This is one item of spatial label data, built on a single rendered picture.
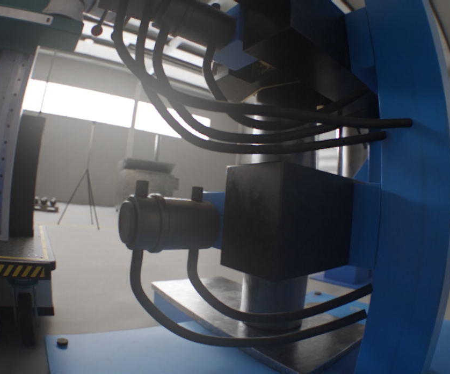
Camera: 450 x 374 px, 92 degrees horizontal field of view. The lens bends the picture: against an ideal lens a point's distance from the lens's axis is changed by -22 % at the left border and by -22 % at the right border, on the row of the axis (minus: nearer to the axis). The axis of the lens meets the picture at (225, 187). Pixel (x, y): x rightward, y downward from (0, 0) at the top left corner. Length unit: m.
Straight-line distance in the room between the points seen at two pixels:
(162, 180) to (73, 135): 6.37
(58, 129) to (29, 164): 12.61
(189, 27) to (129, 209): 0.41
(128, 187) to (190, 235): 8.05
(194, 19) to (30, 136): 0.91
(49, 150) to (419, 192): 13.59
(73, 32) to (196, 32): 0.56
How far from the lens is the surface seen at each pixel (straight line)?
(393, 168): 0.63
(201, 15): 0.66
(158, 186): 8.83
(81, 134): 13.98
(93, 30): 0.84
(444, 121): 0.62
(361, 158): 2.20
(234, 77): 0.86
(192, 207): 0.55
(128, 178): 8.58
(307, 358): 0.77
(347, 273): 2.15
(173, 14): 0.64
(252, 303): 0.89
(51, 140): 13.80
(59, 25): 1.11
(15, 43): 1.25
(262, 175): 0.48
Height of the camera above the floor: 0.53
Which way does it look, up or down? 4 degrees up
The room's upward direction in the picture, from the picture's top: 4 degrees clockwise
